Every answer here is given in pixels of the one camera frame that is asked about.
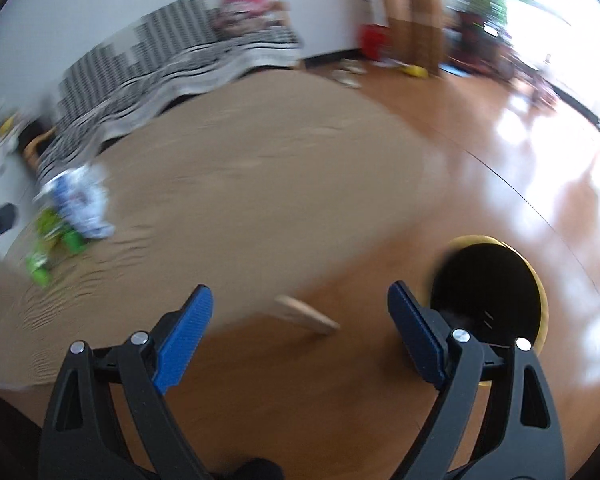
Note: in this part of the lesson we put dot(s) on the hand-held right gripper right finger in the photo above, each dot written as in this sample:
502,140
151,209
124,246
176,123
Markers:
415,335

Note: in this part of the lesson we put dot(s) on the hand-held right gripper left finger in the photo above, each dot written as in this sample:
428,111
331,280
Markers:
185,340

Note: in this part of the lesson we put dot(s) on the green snack wrapper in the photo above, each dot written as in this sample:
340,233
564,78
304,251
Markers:
50,225
37,265

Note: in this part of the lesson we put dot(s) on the blue white snack wrapper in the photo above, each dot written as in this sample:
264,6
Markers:
82,200

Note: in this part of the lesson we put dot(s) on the black trash bin gold rim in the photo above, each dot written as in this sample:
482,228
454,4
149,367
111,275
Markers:
490,290

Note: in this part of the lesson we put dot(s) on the wooden table leg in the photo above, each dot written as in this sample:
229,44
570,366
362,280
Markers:
305,314

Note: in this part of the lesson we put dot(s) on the black white striped blanket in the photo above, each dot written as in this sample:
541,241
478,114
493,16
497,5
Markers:
155,70

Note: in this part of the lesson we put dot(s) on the yellow toy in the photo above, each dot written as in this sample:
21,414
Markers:
415,71

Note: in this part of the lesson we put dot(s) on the beige slipper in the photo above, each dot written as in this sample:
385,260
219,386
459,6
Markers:
353,66
345,79

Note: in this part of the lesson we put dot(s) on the red bucket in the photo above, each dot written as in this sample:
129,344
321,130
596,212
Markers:
375,39

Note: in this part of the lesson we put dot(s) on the red pink pillow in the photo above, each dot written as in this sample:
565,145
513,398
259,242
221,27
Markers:
242,7

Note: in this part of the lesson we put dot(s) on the brown patterned curtain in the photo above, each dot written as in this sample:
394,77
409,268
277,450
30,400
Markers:
412,10

